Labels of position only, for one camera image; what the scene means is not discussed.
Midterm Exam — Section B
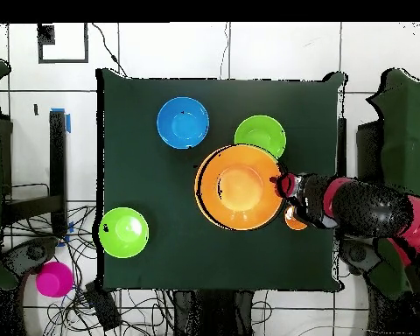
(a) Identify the large orange plastic bowl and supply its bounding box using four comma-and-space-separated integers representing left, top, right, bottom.
193, 143, 287, 232

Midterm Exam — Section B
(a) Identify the orange plastic cup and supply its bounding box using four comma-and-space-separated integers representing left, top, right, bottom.
283, 205, 309, 231

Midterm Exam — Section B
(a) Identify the green plastic bowl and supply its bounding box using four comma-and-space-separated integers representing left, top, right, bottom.
98, 206, 151, 259
233, 115, 287, 160

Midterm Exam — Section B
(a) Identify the black box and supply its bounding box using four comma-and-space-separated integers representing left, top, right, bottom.
0, 115, 14, 197
355, 120, 384, 183

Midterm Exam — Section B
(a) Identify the blue plastic bowl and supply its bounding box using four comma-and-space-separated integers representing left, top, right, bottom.
156, 96, 210, 151

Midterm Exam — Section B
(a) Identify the dark green tablecloth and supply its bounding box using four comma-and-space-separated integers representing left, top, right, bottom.
95, 67, 347, 294

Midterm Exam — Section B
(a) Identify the black power strip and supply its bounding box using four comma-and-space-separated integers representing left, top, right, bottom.
83, 281, 123, 332

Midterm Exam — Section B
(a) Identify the black stand with blue tape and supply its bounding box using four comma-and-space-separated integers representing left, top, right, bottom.
1, 108, 72, 239

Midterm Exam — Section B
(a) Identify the pink plastic cup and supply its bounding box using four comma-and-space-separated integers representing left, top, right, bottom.
35, 261, 74, 298

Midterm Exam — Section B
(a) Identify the black cable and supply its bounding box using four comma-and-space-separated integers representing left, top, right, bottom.
90, 22, 129, 79

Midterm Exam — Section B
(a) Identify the tangle of black cables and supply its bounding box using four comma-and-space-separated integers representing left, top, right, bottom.
3, 204, 176, 336

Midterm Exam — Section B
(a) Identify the dark square floor frame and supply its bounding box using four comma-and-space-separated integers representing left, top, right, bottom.
37, 22, 89, 65

